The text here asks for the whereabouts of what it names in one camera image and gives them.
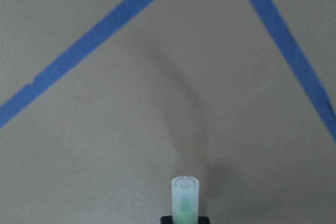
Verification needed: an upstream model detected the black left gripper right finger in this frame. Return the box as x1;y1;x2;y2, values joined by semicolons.
198;216;210;224

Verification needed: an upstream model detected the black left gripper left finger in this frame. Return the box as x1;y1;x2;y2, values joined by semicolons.
160;216;173;224

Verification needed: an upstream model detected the green highlighter pen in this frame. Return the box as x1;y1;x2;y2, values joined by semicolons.
171;176;200;224

